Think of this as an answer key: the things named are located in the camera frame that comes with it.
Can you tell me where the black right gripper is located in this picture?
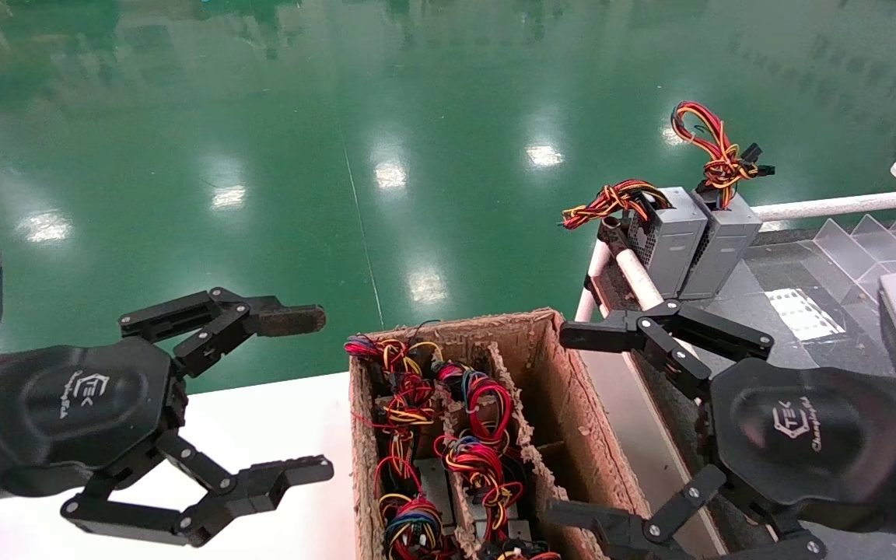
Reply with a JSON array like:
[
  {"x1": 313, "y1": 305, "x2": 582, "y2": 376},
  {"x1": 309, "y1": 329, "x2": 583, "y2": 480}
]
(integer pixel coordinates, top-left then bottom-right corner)
[{"x1": 544, "y1": 299, "x2": 896, "y2": 560}]

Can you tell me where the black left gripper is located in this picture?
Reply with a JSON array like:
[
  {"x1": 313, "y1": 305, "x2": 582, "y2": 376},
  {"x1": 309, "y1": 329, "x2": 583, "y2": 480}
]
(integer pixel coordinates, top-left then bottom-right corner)
[{"x1": 0, "y1": 287, "x2": 335, "y2": 548}]

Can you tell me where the brown cardboard box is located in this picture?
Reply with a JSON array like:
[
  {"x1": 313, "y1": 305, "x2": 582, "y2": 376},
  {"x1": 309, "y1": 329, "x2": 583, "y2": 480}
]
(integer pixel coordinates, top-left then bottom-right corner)
[{"x1": 348, "y1": 307, "x2": 655, "y2": 560}]

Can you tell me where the black conveyor table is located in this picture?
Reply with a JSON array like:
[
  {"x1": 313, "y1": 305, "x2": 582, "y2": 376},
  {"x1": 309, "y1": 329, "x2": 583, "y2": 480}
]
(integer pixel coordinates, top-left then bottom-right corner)
[{"x1": 584, "y1": 222, "x2": 896, "y2": 560}]

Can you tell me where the black pipe connector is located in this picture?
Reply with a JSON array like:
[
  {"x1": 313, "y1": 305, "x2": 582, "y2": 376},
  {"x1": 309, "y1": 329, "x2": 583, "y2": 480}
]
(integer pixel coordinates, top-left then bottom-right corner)
[{"x1": 599, "y1": 215, "x2": 630, "y2": 252}]

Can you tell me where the grey power supply with wires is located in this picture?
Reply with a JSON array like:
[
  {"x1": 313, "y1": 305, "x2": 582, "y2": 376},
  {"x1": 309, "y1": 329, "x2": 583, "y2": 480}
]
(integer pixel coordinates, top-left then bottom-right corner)
[
  {"x1": 560, "y1": 179, "x2": 711, "y2": 302},
  {"x1": 670, "y1": 100, "x2": 776, "y2": 302}
]

